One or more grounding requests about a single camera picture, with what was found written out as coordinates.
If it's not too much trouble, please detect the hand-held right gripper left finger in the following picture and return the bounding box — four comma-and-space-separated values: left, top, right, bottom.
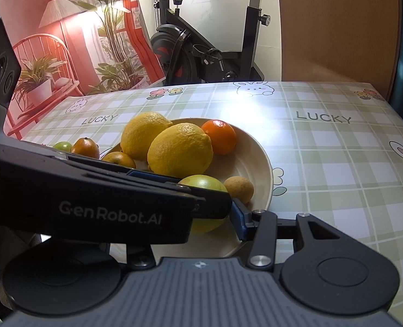
125, 242, 157, 270

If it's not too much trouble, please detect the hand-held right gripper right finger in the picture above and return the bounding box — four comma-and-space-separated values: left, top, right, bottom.
229, 198, 355, 269

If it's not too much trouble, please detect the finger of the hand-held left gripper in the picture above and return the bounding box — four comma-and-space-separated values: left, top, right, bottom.
52, 151, 193, 187
86, 174, 233, 221

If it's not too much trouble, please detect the yellow-green citrus fruit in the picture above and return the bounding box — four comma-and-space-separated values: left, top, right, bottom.
178, 175, 229, 234

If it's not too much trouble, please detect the small tan round fruit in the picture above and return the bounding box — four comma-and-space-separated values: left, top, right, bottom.
224, 176, 255, 203

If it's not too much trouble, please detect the yellow lemon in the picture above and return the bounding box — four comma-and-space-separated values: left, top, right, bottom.
120, 112, 173, 161
147, 123, 214, 178

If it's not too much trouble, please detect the small yellow-orange tangerine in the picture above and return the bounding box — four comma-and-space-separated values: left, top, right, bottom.
101, 152, 137, 169

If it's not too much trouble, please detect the beige round plate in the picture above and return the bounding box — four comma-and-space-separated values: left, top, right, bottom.
101, 117, 274, 259

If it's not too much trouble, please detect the orange tangerine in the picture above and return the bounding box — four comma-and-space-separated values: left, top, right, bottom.
70, 137, 100, 159
201, 119, 238, 155

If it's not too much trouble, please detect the green checked tablecloth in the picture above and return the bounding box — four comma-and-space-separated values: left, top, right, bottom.
2, 81, 403, 314

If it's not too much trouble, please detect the black exercise bike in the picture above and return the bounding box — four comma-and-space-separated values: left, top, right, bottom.
133, 0, 280, 86

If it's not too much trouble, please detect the wooden panel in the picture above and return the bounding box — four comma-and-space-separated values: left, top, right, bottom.
276, 0, 403, 101

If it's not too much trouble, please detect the red printed wall tapestry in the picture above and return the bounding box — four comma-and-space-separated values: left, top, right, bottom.
0, 0, 164, 140

